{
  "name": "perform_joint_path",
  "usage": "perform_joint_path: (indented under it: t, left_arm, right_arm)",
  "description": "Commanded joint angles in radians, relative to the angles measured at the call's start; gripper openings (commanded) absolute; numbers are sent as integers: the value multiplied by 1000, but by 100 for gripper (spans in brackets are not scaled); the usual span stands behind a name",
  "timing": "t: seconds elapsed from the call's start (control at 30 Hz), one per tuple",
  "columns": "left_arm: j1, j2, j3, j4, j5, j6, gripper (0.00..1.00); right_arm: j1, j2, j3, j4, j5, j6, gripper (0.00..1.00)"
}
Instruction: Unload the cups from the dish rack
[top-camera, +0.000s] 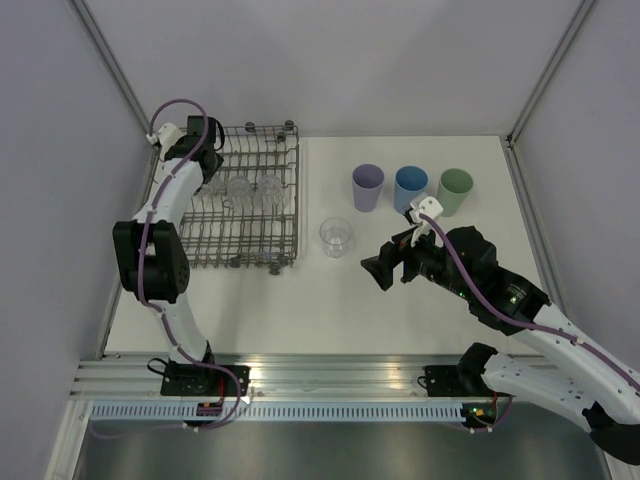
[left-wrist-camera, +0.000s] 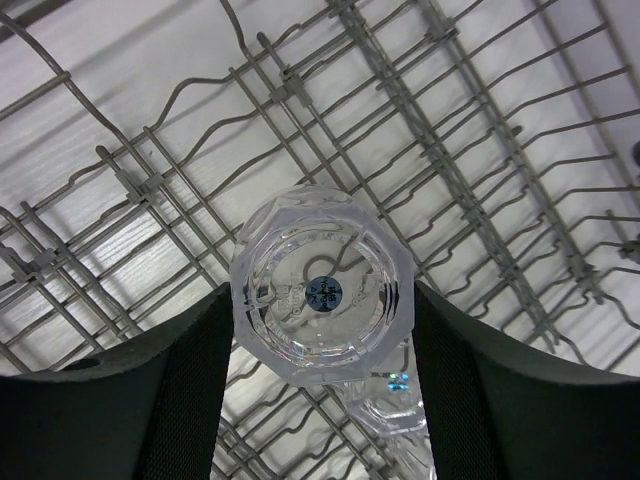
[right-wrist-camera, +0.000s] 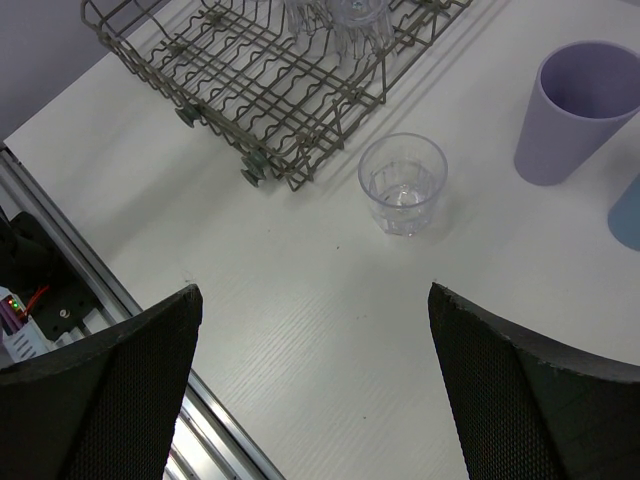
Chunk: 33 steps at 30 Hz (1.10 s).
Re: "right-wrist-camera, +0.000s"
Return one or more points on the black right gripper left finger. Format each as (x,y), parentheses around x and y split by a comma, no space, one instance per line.
(103,407)

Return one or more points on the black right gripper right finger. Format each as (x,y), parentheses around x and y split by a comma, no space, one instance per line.
(526,406)

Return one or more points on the blue plastic cup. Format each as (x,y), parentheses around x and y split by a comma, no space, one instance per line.
(624,217)

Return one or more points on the clear glass cup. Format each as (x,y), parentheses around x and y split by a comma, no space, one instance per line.
(362,27)
(402,176)

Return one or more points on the lavender plastic cup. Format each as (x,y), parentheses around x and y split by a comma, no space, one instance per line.
(583,94)

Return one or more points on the aluminium mounting rail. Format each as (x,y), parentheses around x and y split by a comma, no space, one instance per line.
(208,442)

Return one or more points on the grey wire dish rack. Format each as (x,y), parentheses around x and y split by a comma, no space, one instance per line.
(265,76)

